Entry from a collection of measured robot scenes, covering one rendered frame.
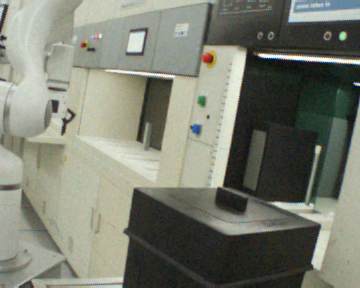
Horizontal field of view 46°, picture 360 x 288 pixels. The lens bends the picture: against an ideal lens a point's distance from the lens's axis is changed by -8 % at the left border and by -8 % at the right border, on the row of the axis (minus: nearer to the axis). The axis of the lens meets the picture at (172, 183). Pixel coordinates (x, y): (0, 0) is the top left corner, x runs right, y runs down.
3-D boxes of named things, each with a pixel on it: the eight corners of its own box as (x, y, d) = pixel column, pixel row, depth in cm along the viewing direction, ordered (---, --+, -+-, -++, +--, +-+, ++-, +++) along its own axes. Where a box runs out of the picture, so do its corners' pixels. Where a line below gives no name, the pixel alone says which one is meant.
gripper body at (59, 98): (41, 84, 150) (37, 116, 152) (69, 88, 151) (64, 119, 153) (46, 84, 157) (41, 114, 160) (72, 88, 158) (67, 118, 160)
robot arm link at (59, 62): (42, 78, 149) (67, 81, 150) (48, 41, 147) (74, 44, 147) (47, 79, 157) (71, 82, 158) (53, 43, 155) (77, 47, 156)
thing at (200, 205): (121, 232, 94) (130, 171, 92) (223, 225, 112) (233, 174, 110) (214, 293, 72) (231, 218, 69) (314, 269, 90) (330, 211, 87)
